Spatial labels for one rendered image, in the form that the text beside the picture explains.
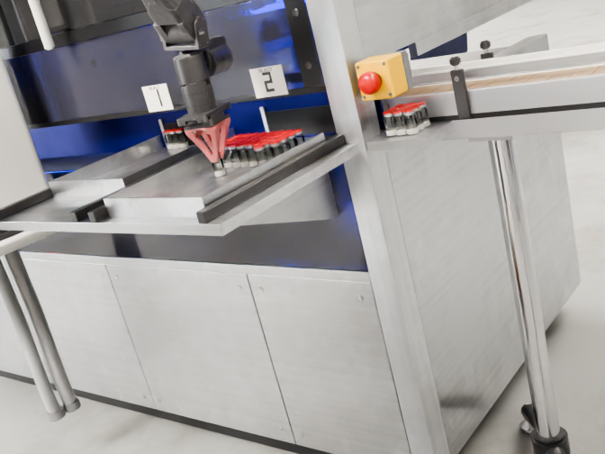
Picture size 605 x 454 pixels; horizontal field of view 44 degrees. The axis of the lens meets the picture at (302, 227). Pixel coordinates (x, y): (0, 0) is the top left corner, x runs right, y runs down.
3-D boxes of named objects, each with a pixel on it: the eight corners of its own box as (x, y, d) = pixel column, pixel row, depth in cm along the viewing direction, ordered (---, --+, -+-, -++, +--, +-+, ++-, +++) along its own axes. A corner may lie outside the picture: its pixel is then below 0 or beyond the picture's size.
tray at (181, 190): (231, 156, 161) (227, 140, 160) (327, 149, 144) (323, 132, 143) (109, 216, 137) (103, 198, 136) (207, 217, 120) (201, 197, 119)
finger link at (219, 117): (240, 152, 145) (228, 105, 142) (223, 164, 139) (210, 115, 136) (211, 157, 148) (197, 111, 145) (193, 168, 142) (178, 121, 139)
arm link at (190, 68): (164, 55, 136) (188, 50, 133) (186, 47, 142) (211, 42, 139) (176, 92, 139) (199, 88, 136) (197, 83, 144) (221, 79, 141)
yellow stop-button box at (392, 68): (381, 91, 144) (374, 54, 142) (414, 87, 139) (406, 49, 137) (360, 102, 138) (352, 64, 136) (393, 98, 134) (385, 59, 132)
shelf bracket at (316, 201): (327, 215, 156) (312, 155, 152) (338, 215, 154) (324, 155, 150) (219, 289, 131) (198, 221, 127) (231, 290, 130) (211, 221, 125)
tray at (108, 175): (163, 148, 190) (158, 134, 189) (237, 141, 174) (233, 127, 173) (53, 196, 166) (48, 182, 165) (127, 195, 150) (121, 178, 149)
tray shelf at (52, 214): (152, 156, 194) (150, 149, 193) (381, 140, 150) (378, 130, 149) (-11, 230, 160) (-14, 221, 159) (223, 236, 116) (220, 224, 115)
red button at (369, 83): (369, 91, 138) (365, 69, 137) (387, 89, 135) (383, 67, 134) (358, 96, 135) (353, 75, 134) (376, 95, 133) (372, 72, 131)
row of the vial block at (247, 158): (222, 165, 153) (216, 143, 152) (289, 162, 142) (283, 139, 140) (215, 168, 152) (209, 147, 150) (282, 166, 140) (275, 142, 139)
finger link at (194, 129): (241, 151, 146) (229, 104, 143) (224, 164, 140) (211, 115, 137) (212, 156, 149) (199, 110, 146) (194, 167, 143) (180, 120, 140)
